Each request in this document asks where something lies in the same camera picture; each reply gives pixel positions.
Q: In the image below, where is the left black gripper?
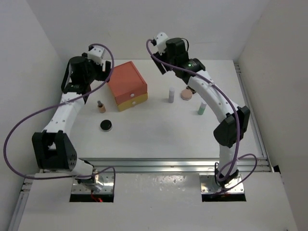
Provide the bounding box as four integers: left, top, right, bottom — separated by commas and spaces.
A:
82, 52, 111, 83

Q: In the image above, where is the orange drawer box shell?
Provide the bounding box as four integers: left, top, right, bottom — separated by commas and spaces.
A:
108, 61, 148, 97

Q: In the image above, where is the lilac tube bottle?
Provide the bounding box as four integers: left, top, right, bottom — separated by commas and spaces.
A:
168, 87, 175, 103

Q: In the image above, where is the pink round powder puff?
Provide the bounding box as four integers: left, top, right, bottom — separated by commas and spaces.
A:
180, 89, 193, 101

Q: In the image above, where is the orange drawer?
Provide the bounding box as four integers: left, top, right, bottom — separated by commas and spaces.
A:
115, 90, 147, 104

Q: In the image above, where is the beige foundation bottle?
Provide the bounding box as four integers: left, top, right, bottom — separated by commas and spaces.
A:
97, 101, 106, 113

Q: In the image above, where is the yellow drawer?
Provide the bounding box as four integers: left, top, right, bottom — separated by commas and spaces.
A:
117, 93, 148, 112

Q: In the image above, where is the green tube bottle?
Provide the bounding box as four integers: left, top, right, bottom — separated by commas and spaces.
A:
197, 103, 207, 116

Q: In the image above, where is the black round compact jar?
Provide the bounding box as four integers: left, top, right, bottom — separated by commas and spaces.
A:
100, 119, 113, 132

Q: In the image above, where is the black square compact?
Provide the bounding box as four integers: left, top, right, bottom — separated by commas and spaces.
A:
186, 85, 196, 94

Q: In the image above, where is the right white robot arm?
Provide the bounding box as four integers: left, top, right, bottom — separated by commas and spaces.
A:
146, 34, 250, 188

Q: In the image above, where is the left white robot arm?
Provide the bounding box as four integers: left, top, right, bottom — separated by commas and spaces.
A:
32, 53, 111, 193

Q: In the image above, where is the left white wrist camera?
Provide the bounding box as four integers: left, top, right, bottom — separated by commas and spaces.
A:
87, 46, 105, 66

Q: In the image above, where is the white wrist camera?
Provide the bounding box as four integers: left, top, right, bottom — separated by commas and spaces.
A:
87, 46, 105, 66
152, 32, 169, 55

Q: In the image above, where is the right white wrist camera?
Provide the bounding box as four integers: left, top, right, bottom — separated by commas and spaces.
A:
152, 32, 169, 55

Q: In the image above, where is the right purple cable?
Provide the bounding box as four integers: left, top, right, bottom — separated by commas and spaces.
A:
146, 38, 257, 193

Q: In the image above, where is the purple cable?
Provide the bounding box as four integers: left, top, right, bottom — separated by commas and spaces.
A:
3, 43, 116, 193
146, 38, 257, 193

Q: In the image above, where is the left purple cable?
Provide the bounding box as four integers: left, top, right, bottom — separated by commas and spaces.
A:
3, 43, 116, 193

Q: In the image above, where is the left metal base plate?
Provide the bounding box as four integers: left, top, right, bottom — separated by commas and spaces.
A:
71, 174, 114, 194

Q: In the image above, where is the metal base plate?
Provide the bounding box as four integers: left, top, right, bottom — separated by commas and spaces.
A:
199, 173, 244, 195
71, 174, 114, 194

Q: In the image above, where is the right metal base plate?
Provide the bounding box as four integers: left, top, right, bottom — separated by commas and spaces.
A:
199, 173, 244, 195

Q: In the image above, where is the aluminium rail frame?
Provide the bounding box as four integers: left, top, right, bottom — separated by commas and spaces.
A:
16, 60, 273, 231

